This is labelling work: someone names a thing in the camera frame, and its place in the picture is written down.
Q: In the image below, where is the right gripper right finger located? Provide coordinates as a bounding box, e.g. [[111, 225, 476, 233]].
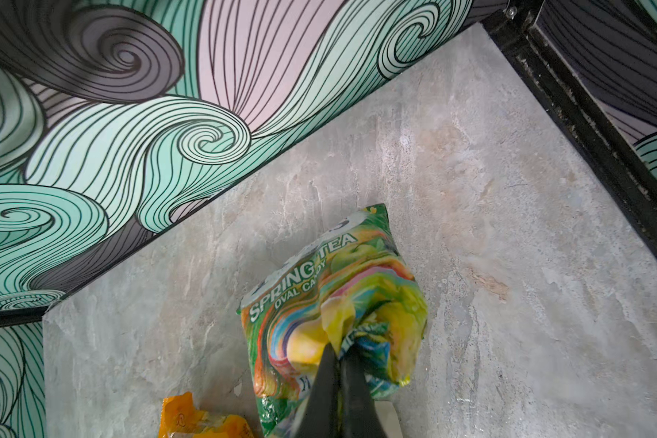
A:
[[341, 348, 387, 438]]

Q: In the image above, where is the yellow orange gummy snack bag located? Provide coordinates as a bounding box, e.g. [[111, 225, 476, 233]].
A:
[[158, 392, 254, 438]]

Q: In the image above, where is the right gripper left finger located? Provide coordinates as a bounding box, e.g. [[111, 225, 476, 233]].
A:
[[293, 344, 339, 438]]

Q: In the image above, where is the green Spring Tea candy bag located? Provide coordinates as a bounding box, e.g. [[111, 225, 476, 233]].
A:
[[238, 204, 428, 437]]

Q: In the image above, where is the checkered paper bag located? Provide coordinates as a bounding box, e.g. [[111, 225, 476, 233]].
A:
[[375, 401, 403, 438]]

